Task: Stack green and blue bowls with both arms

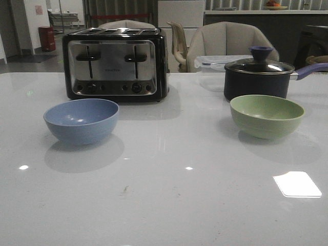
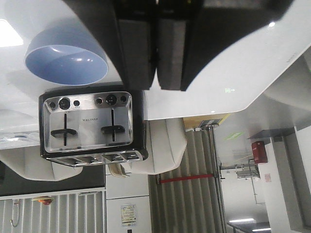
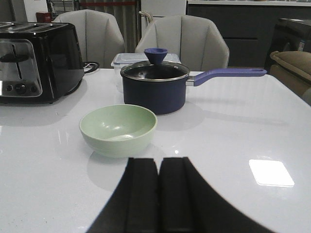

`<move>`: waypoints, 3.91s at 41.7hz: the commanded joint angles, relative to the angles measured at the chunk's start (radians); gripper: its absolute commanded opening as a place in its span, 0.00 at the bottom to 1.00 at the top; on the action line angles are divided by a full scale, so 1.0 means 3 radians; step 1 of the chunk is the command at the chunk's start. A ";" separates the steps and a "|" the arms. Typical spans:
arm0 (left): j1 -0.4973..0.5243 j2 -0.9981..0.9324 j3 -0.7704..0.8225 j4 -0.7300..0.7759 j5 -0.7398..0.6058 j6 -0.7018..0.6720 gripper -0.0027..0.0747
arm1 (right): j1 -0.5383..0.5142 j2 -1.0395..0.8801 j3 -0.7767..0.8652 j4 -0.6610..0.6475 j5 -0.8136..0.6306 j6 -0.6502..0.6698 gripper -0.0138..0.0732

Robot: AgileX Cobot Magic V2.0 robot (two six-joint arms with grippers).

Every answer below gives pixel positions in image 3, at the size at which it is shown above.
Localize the dark grey counter cabinet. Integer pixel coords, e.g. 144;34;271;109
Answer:
187;0;311;67

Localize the beige chair left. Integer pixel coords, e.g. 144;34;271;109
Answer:
54;9;125;68

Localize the red bin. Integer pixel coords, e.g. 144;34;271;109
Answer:
35;12;52;23

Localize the glass lid with blue knob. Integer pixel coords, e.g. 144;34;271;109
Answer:
120;48;190;82

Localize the beige chair right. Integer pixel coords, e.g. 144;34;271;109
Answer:
135;15;229;71

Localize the black power cable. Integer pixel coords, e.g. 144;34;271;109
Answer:
82;61;101;74

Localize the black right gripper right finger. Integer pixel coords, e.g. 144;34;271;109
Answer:
159;157;270;233

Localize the black and chrome toaster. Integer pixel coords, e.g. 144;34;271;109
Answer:
0;22;85;104

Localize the dark blue saucepan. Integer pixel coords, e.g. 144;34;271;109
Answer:
121;68;267;115

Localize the light green bowl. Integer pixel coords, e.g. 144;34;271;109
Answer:
79;104;157;158

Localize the beige chair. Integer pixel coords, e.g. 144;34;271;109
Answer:
54;9;125;68
135;15;229;71

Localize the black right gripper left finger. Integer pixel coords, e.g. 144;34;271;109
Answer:
87;158;158;233

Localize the red barrier belt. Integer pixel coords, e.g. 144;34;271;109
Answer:
80;1;137;7

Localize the tan cushioned seat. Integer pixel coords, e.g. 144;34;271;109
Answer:
269;51;311;104

